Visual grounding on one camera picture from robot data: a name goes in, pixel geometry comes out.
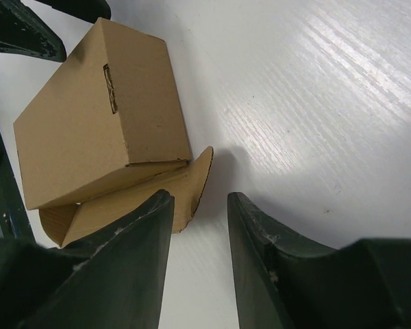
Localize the brown cardboard box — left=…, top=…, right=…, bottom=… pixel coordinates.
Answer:
left=14, top=19, right=214, bottom=247

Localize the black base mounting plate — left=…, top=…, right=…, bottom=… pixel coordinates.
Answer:
left=0, top=133, right=35, bottom=242

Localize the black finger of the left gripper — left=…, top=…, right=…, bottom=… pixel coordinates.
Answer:
left=37, top=0, right=112, bottom=23
left=0, top=1, right=66, bottom=62

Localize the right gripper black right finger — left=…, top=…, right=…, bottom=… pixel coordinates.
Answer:
left=227, top=192, right=411, bottom=328

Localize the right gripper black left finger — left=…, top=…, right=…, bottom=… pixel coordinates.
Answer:
left=0, top=190, right=175, bottom=328

